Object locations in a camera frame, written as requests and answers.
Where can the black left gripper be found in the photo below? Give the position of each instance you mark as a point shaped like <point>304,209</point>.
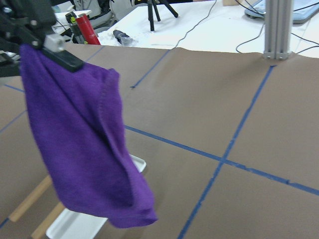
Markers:
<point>30,22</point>

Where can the purple towel with loop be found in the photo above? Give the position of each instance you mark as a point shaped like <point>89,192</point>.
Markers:
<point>76,120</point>

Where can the longer wooden rack rod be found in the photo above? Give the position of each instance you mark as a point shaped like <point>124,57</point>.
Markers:
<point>31,198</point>

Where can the white towel rack base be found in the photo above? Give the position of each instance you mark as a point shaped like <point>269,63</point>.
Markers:
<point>73,225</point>

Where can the shorter wooden rack rod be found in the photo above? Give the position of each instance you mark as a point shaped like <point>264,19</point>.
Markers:
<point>40,231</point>

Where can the red cylinder bottle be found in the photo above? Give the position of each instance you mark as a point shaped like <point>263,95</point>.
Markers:
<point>87,30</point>

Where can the dark blue handheld tool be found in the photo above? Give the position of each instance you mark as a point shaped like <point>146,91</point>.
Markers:
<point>123,38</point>

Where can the grey aluminium frame post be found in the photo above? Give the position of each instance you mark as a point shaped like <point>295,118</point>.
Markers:
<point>277,33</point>

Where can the teach pendant near post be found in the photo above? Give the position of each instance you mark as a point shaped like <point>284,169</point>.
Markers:
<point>300,10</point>

